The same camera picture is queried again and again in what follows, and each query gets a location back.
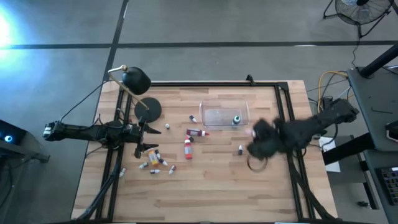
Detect black floor fan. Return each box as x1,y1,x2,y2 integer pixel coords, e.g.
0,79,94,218
322,0,393,39

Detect black keyboard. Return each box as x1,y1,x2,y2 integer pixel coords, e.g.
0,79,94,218
375,166,398,206

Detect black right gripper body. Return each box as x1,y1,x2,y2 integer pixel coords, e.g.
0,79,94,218
246,118,282,160

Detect yellow cable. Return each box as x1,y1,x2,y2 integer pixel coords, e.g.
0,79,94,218
317,70,349,113

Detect orange food coloring bottle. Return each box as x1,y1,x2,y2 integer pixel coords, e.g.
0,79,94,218
183,138,194,161

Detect clear plastic container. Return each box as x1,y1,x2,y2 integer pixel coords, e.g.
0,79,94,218
198,100,250,128

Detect black pole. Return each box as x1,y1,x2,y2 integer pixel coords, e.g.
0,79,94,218
359,43,398,78

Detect white paper sheet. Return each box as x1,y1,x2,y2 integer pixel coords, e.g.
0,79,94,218
319,136,341,174

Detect grey side table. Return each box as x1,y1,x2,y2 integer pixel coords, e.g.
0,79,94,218
346,65,398,224

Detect black lamp cable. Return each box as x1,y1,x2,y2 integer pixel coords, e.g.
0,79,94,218
58,80,110,124

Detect black support beam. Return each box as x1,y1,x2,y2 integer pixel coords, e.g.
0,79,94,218
322,133,376,166

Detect black aluminium table frame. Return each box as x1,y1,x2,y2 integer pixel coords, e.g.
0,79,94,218
74,80,341,223

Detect red food coloring bottle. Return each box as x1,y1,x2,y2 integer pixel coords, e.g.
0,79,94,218
185,128,210,138

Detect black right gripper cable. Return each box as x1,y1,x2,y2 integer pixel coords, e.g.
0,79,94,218
246,154,269,173

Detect black cart with blue light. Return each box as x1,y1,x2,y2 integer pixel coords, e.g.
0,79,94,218
0,119,51,187

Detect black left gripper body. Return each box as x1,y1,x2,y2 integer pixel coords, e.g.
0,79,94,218
127,115,147,159

